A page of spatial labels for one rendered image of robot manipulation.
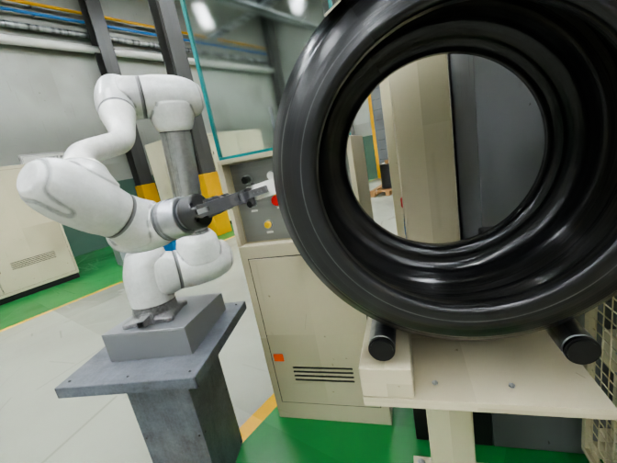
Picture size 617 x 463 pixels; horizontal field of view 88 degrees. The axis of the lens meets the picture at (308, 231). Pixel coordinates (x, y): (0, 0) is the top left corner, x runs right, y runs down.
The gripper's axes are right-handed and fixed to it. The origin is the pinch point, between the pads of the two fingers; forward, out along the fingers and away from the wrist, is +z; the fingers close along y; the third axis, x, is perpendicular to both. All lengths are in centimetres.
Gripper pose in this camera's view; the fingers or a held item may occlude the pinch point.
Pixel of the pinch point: (269, 187)
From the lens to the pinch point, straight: 63.6
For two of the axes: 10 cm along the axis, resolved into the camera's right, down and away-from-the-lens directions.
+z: 9.1, -2.4, -3.3
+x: 3.1, 9.3, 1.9
